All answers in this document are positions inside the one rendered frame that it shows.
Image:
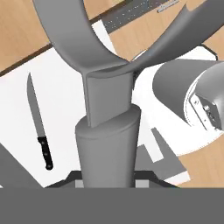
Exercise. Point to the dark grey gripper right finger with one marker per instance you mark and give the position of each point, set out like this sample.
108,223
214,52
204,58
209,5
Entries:
145,176

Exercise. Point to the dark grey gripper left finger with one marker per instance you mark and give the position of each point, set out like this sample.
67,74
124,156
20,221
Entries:
73,178

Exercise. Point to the grey Y-shaped peeler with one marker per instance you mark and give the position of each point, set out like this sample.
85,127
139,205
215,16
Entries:
108,151

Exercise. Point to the white cutting board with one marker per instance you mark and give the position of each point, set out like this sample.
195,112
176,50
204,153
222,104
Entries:
58,87

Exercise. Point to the grey cylindrical appliance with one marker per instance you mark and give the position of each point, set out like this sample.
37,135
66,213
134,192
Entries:
172,84

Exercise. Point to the dark grey perforated panel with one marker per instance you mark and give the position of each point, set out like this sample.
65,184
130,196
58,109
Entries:
131,14

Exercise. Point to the small pale grey bar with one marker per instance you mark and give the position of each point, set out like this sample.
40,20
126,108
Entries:
167,7

